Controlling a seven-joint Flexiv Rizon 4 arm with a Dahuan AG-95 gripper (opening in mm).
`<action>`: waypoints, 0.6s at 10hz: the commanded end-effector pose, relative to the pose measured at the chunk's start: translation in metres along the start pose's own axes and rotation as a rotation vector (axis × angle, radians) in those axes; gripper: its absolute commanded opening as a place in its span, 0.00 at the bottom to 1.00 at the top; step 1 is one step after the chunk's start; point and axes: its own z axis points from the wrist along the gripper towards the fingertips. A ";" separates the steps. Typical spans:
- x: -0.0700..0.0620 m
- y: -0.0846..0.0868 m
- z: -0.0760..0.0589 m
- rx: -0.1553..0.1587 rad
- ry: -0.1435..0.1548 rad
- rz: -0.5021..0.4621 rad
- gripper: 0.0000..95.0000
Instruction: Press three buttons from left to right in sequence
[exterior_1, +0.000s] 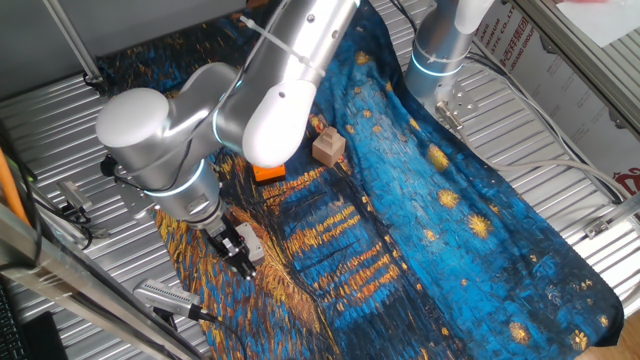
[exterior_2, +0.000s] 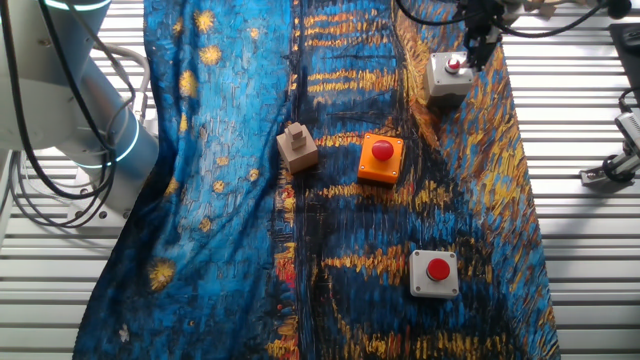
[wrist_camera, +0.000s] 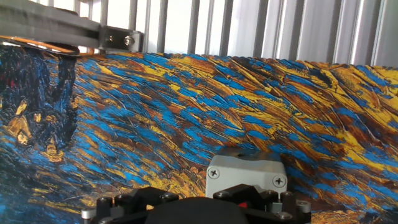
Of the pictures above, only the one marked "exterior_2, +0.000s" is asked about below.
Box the orange box red mushroom button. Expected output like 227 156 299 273
356 132 405 189

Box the stepped wooden block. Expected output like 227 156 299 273
276 121 320 175

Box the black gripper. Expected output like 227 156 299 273
457 0 506 71

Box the grey box red mushroom button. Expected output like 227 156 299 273
408 249 460 300

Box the silver camera mount bracket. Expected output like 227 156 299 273
579 152 640 189

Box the silver depth camera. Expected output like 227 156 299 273
613 112 640 156

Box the black camera cable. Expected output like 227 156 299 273
618 87 640 114

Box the starry night print cloth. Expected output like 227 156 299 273
72 0 561 360

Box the grey base cable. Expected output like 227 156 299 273
89 42 152 126

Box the black base cable bundle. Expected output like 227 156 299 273
0 0 137 229

